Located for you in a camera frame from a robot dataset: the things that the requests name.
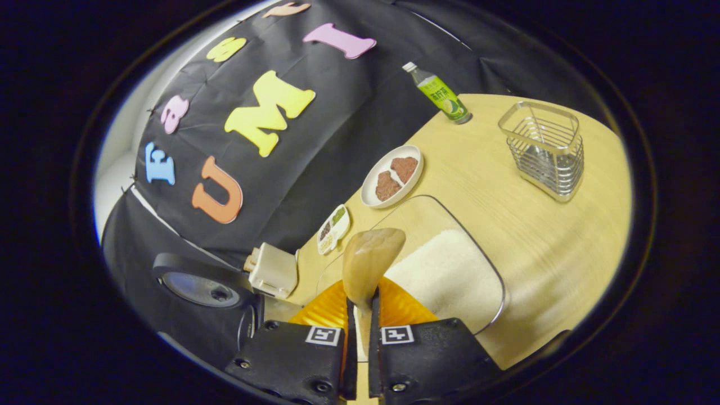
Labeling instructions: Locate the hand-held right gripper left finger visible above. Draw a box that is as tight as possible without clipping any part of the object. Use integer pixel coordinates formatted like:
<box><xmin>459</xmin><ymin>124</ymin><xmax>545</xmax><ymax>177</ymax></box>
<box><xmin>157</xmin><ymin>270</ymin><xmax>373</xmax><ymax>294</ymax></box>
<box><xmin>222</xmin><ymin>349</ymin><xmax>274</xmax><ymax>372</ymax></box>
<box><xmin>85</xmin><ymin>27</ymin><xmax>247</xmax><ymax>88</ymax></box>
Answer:
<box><xmin>225</xmin><ymin>280</ymin><xmax>358</xmax><ymax>405</ymax></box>

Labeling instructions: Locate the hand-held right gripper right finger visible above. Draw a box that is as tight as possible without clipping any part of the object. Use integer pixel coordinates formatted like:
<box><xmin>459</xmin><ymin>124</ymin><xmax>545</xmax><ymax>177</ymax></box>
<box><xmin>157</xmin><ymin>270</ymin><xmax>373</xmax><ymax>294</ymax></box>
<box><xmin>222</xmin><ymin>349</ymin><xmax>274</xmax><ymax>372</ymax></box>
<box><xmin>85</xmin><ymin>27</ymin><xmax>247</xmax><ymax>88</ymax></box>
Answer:
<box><xmin>368</xmin><ymin>276</ymin><xmax>504</xmax><ymax>405</ymax></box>

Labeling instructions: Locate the wooden spoon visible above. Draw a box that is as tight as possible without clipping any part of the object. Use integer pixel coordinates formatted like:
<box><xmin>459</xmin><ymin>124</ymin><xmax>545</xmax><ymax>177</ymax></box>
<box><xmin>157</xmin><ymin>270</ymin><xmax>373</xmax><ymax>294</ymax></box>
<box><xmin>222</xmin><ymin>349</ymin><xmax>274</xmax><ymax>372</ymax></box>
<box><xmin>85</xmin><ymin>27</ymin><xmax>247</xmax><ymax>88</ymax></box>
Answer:
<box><xmin>342</xmin><ymin>228</ymin><xmax>407</xmax><ymax>361</ymax></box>

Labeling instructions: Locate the clear glass rice container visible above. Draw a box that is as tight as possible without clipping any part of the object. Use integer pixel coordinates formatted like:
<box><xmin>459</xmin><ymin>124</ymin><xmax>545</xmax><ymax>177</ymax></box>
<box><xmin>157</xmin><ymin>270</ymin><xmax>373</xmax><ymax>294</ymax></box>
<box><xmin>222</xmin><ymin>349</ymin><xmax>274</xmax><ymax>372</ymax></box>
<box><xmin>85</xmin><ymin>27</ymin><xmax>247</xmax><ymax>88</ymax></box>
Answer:
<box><xmin>315</xmin><ymin>195</ymin><xmax>507</xmax><ymax>338</ymax></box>

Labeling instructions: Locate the black rice cooker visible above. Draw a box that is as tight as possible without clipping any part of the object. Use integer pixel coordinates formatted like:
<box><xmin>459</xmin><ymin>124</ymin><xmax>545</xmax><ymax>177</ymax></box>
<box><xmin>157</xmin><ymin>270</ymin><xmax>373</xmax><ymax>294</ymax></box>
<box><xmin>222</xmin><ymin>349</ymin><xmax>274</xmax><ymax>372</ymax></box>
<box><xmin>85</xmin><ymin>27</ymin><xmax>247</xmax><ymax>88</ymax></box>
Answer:
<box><xmin>153</xmin><ymin>253</ymin><xmax>266</xmax><ymax>355</ymax></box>

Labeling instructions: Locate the metal wire chopstick holder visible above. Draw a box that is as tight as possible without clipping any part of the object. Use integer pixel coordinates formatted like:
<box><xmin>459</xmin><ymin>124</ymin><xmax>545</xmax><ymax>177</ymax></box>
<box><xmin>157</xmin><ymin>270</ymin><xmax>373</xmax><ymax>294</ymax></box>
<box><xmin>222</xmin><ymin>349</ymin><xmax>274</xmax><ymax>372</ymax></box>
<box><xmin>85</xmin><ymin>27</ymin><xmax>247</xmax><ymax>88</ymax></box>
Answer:
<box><xmin>498</xmin><ymin>101</ymin><xmax>584</xmax><ymax>203</ymax></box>

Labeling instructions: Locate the small white divided dish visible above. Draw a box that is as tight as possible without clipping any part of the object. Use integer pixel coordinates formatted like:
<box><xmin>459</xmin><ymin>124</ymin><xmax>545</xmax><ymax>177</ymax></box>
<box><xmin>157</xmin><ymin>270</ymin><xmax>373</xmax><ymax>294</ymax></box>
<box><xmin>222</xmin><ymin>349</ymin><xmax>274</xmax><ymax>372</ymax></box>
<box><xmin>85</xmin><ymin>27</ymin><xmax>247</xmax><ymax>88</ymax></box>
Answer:
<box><xmin>317</xmin><ymin>204</ymin><xmax>351</xmax><ymax>256</ymax></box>

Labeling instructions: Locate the white round plate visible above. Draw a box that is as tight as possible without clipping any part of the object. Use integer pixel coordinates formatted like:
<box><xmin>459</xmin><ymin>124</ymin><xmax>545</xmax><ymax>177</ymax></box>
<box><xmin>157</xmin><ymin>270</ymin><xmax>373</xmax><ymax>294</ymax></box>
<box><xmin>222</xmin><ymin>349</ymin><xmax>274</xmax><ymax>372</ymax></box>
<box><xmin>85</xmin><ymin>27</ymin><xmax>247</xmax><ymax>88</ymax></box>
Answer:
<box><xmin>361</xmin><ymin>145</ymin><xmax>424</xmax><ymax>209</ymax></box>

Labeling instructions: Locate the brown meat piece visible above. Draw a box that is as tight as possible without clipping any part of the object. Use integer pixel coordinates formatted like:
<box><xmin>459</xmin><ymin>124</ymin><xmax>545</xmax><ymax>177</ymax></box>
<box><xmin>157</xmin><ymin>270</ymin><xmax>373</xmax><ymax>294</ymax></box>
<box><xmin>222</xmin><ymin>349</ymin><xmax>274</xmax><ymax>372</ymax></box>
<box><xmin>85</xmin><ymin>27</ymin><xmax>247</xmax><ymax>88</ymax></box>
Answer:
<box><xmin>390</xmin><ymin>156</ymin><xmax>419</xmax><ymax>184</ymax></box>
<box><xmin>375</xmin><ymin>171</ymin><xmax>402</xmax><ymax>202</ymax></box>

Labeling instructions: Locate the green label drink bottle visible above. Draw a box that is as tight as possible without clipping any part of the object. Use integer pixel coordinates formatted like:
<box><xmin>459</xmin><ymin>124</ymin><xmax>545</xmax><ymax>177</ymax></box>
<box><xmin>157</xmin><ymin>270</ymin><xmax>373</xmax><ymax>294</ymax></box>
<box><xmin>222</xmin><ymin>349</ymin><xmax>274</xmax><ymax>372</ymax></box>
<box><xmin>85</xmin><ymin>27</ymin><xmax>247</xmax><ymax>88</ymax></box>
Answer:
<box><xmin>402</xmin><ymin>62</ymin><xmax>472</xmax><ymax>125</ymax></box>

